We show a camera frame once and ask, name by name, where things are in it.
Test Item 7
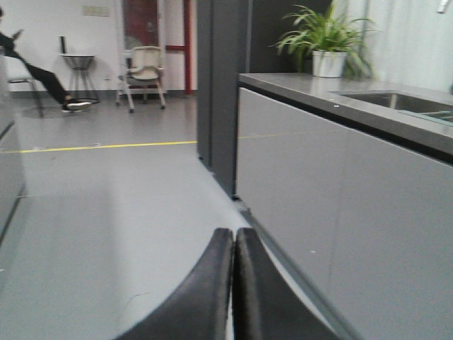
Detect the beige office chair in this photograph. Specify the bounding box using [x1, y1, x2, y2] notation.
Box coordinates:
[115, 45, 166, 113]

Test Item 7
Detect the dark pillar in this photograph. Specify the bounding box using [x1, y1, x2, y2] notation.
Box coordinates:
[197, 1, 248, 198]

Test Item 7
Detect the green potted plant white pot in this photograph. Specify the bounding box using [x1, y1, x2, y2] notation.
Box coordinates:
[273, 1, 374, 80]

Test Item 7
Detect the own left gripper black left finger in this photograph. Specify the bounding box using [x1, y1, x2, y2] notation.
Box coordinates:
[118, 228, 234, 339]

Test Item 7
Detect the round side table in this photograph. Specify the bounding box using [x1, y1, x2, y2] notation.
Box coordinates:
[59, 53, 100, 104]

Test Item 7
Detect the black cylinder speaker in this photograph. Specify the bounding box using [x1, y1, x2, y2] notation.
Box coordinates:
[59, 36, 67, 55]

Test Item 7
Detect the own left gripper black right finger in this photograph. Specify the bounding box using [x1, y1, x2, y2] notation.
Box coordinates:
[234, 228, 338, 339]

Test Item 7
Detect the grey kitchen cabinet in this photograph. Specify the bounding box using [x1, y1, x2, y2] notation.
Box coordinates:
[236, 73, 452, 339]

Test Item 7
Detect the seated person in black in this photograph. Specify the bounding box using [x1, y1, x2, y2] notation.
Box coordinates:
[0, 8, 93, 113]

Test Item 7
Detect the stainless steel sink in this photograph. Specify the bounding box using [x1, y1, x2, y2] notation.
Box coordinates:
[334, 91, 452, 126]

